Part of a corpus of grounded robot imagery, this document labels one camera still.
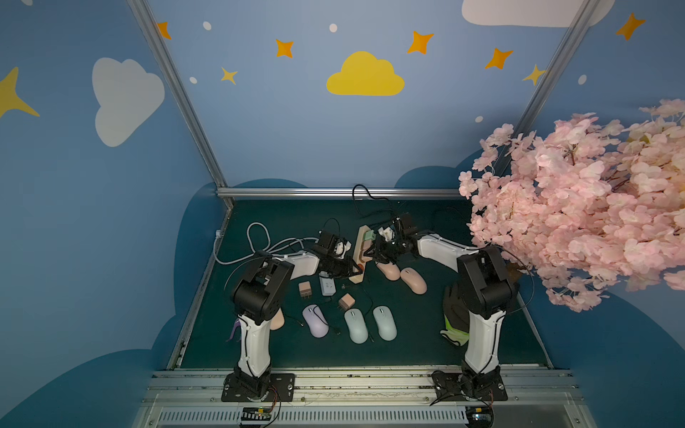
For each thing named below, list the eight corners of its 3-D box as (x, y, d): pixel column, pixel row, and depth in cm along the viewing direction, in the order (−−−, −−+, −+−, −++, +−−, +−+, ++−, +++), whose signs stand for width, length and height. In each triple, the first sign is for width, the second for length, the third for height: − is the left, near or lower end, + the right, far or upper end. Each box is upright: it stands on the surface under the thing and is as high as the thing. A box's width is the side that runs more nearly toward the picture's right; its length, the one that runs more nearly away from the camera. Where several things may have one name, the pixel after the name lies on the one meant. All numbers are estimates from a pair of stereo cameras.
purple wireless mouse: (314, 342, 84) (313, 339, 81) (301, 313, 90) (300, 309, 87) (331, 333, 86) (331, 329, 83) (317, 305, 92) (317, 301, 89)
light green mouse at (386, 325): (380, 342, 84) (381, 340, 83) (371, 309, 91) (372, 306, 89) (398, 338, 85) (400, 336, 83) (388, 306, 92) (389, 303, 90)
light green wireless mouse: (351, 346, 83) (351, 344, 82) (343, 313, 90) (343, 310, 88) (370, 341, 84) (370, 339, 83) (360, 309, 91) (361, 306, 89)
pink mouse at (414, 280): (418, 297, 94) (419, 294, 93) (397, 274, 100) (398, 271, 98) (428, 289, 96) (430, 286, 95) (408, 267, 102) (409, 264, 100)
